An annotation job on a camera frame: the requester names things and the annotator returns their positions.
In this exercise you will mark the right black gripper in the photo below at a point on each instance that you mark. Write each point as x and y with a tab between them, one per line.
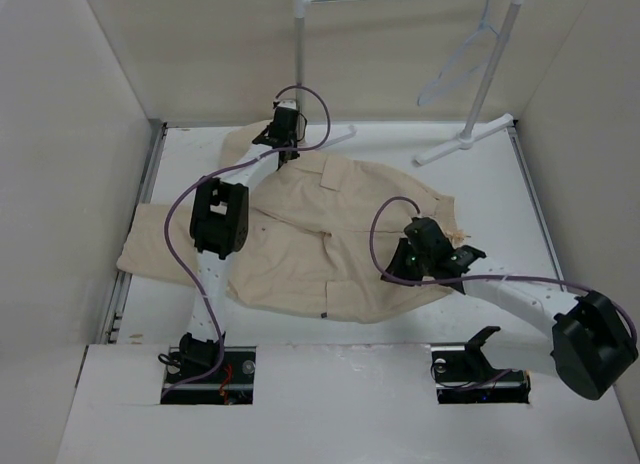
396	265

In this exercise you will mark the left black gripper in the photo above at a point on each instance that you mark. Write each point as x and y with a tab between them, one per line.
294	136

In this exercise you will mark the beige trousers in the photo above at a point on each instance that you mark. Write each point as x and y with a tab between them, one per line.
321	228

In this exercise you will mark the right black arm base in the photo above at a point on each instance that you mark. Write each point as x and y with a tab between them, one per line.
463	375

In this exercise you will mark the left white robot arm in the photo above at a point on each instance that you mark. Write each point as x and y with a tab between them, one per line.
219	227

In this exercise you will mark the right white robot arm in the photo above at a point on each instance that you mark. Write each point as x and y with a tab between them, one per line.
593	341

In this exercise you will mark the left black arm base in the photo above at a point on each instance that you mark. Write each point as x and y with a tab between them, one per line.
220	374

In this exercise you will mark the light blue wire hanger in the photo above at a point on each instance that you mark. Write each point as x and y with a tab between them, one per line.
467	60

